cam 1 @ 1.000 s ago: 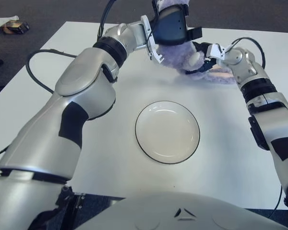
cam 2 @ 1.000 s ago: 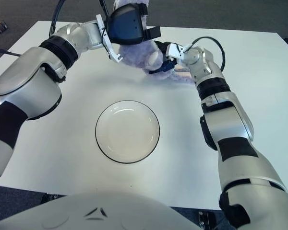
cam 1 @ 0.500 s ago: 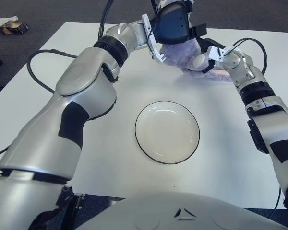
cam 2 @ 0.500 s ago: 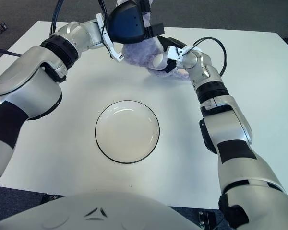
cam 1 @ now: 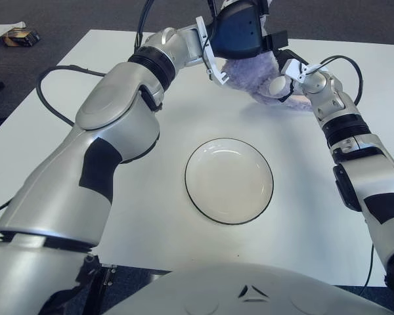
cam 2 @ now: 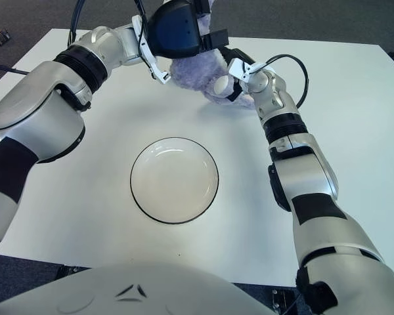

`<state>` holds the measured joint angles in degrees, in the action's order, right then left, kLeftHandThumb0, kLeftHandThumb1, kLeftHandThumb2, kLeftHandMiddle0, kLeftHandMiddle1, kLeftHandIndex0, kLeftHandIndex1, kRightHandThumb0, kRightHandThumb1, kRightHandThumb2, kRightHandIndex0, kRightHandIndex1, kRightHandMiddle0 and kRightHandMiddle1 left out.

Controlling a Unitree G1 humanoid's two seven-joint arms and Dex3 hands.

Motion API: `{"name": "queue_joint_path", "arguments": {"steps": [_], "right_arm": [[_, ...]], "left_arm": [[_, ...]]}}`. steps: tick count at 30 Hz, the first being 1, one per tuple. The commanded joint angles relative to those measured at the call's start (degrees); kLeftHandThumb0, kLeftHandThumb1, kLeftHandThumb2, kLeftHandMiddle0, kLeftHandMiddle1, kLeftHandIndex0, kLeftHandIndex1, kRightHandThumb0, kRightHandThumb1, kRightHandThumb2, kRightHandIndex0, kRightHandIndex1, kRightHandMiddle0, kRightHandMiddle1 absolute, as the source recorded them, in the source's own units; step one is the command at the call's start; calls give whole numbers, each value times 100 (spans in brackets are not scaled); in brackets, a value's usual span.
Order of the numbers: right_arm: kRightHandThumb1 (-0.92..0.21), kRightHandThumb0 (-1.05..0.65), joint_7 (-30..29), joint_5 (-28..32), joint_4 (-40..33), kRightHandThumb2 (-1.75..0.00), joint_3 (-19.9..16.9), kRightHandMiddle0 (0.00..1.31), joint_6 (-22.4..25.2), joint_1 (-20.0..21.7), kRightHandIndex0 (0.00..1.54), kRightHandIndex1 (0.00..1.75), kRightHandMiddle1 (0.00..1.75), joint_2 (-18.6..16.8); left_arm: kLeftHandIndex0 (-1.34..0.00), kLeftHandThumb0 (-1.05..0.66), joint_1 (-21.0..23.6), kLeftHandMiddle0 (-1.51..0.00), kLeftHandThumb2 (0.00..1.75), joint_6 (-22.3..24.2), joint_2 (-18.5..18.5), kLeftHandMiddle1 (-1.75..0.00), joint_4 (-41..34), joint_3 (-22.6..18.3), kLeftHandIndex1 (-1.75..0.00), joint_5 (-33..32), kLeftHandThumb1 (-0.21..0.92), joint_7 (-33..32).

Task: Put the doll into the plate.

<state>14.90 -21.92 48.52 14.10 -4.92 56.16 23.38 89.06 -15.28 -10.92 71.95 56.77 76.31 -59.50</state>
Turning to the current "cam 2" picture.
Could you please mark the white plate with black rim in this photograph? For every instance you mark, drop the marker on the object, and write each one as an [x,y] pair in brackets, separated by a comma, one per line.
[174,180]

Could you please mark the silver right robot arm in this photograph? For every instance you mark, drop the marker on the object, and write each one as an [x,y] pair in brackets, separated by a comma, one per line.
[308,170]

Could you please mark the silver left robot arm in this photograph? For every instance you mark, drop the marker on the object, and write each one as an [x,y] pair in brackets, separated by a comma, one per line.
[49,108]

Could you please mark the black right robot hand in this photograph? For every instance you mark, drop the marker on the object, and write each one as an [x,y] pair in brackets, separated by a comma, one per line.
[238,54]

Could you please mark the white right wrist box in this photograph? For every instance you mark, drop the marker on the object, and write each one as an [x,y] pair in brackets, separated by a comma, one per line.
[238,69]

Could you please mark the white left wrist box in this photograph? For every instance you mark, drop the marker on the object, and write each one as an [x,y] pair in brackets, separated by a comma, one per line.
[162,77]

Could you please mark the black table bracket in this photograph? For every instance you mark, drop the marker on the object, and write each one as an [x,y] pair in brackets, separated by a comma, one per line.
[284,303]

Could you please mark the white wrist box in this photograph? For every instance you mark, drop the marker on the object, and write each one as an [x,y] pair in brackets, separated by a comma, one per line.
[238,69]
[162,77]

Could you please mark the purple plush doll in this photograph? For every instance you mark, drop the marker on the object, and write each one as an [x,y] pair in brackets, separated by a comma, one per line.
[197,73]

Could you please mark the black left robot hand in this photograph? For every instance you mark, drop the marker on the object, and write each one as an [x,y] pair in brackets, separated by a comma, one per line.
[174,33]

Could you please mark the grey robot torso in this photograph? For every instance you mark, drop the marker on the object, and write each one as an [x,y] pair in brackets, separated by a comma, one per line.
[134,288]

